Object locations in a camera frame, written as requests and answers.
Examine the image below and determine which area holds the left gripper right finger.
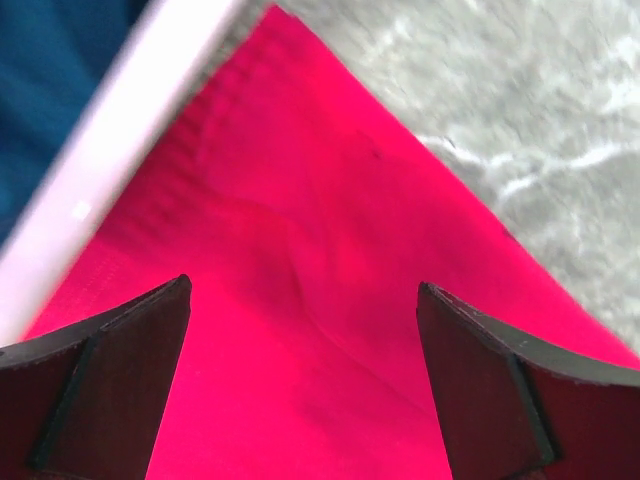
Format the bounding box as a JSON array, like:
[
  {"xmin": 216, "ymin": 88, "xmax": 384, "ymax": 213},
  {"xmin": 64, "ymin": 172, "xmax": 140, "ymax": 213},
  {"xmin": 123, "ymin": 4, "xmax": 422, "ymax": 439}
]
[{"xmin": 417, "ymin": 283, "xmax": 639, "ymax": 479}]

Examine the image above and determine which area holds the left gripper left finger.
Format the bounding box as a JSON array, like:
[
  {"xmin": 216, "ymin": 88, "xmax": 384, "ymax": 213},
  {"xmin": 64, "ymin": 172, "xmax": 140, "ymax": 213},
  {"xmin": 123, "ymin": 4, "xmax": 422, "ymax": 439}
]
[{"xmin": 1, "ymin": 275, "xmax": 192, "ymax": 479}]

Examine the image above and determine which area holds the pink red t shirt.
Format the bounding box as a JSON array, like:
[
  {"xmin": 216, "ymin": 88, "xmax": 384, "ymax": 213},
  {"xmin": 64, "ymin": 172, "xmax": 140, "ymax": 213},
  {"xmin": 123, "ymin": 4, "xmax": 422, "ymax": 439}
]
[{"xmin": 30, "ymin": 6, "xmax": 638, "ymax": 479}]

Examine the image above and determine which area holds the dark blue t shirt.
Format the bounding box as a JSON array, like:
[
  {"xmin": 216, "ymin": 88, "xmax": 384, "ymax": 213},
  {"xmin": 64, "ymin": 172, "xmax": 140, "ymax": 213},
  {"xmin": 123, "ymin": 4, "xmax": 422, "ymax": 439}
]
[{"xmin": 1, "ymin": 0, "xmax": 146, "ymax": 237}]

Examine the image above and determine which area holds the white plastic laundry basket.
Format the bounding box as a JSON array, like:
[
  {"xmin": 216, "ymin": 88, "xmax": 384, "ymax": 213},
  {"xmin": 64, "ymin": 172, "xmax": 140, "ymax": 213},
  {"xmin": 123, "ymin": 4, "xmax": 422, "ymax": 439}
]
[{"xmin": 1, "ymin": 1, "xmax": 243, "ymax": 345}]

